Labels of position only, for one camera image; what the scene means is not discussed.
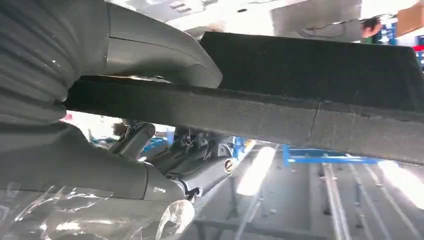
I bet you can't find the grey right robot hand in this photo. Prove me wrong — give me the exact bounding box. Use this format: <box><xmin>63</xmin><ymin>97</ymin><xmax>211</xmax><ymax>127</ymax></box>
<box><xmin>0</xmin><ymin>0</ymin><xmax>237</xmax><ymax>204</ymax></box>

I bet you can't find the clear plastic film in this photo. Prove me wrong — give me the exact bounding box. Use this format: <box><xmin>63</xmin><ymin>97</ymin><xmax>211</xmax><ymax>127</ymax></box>
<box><xmin>0</xmin><ymin>181</ymin><xmax>196</xmax><ymax>240</ymax></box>

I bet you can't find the blue steel shelving rack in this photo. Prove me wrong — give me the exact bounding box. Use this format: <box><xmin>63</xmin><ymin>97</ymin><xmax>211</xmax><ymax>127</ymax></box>
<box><xmin>231</xmin><ymin>137</ymin><xmax>382</xmax><ymax>167</ymax></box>

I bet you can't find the grey machine housing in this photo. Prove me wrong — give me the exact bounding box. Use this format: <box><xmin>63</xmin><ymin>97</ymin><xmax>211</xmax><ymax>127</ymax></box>
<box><xmin>270</xmin><ymin>0</ymin><xmax>363</xmax><ymax>44</ymax></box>

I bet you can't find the person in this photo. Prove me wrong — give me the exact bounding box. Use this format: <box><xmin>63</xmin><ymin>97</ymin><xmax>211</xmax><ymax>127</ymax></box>
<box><xmin>361</xmin><ymin>17</ymin><xmax>383</xmax><ymax>39</ymax></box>

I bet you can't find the brown cardboard box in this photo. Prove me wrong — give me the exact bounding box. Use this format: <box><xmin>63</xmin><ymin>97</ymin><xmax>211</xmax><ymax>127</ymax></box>
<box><xmin>396</xmin><ymin>1</ymin><xmax>424</xmax><ymax>38</ymax></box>

